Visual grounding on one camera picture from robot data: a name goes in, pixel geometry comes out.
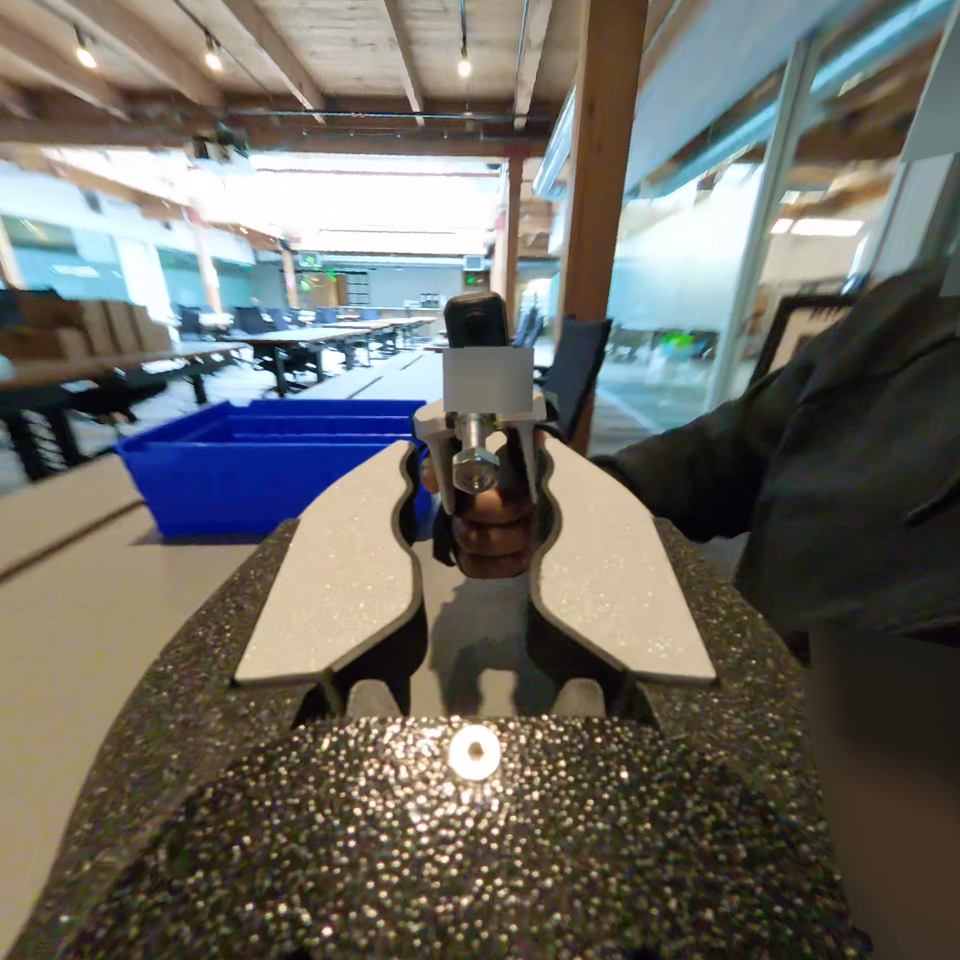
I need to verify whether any long wooden work table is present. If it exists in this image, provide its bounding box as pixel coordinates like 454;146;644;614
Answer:
0;341;249;481

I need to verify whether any silver hex bolt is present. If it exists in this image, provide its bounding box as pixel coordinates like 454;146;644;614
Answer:
453;412;490;485

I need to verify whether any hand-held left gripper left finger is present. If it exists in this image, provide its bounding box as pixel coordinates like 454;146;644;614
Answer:
234;438;430;719

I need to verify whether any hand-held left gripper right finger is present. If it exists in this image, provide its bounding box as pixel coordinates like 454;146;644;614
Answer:
527;435;719;719

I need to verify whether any wooden support post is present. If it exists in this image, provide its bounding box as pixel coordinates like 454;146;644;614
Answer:
555;0;651;451
504;157;525;318

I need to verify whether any stack of cardboard boxes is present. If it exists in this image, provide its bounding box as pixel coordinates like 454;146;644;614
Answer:
0;288;175;363

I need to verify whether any black office chair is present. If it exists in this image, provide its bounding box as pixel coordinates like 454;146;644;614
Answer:
536;315;613;453

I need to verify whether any person's right forearm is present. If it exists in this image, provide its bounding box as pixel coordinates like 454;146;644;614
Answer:
551;390;789;543

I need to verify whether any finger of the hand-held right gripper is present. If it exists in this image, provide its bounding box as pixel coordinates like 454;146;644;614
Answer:
512;407;550;505
412;399;460;516

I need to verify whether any person's right hand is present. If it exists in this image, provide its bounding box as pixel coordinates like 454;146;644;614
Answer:
420;448;544;581

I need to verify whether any blue plastic bin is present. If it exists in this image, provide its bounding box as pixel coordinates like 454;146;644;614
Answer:
116;399;444;541

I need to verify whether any silver hex nut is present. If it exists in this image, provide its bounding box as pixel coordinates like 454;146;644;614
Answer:
451;446;501;494

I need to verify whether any row of dark office chairs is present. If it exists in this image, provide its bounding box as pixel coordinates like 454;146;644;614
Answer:
174;303;406;376

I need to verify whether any black picture frame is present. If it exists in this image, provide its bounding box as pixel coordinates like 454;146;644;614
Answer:
750;294;858;385

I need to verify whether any row of office tables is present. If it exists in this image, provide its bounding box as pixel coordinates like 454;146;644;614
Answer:
225;315;438;396

